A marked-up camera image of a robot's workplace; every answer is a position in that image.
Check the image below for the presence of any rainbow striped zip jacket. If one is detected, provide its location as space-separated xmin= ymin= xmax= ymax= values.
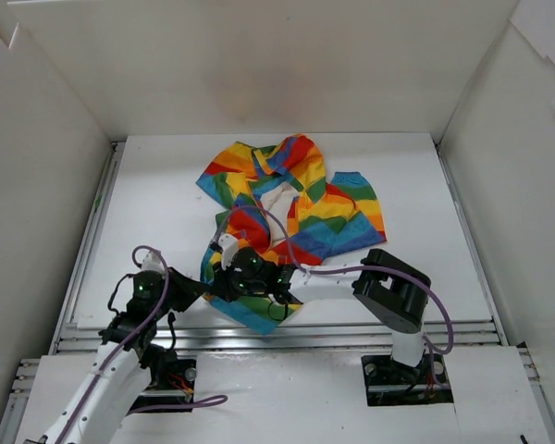
xmin=195 ymin=133 xmax=389 ymax=335

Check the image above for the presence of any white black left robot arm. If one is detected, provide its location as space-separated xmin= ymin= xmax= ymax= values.
xmin=25 ymin=268 xmax=228 ymax=443

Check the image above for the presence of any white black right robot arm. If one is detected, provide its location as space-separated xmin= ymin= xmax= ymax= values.
xmin=212 ymin=247 xmax=431 ymax=381

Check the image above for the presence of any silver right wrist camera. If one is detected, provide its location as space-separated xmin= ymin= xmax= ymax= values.
xmin=210 ymin=234 xmax=240 ymax=270

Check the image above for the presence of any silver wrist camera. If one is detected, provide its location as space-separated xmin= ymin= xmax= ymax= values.
xmin=210 ymin=234 xmax=240 ymax=270
xmin=140 ymin=252 xmax=165 ymax=275

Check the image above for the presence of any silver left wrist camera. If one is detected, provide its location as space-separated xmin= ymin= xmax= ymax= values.
xmin=140 ymin=252 xmax=165 ymax=275

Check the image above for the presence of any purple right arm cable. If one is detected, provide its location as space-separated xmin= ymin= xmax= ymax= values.
xmin=212 ymin=205 xmax=455 ymax=356

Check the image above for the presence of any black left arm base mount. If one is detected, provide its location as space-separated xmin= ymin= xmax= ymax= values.
xmin=130 ymin=345 xmax=197 ymax=413

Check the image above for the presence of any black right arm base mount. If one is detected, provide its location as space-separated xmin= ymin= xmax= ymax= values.
xmin=362 ymin=353 xmax=454 ymax=407

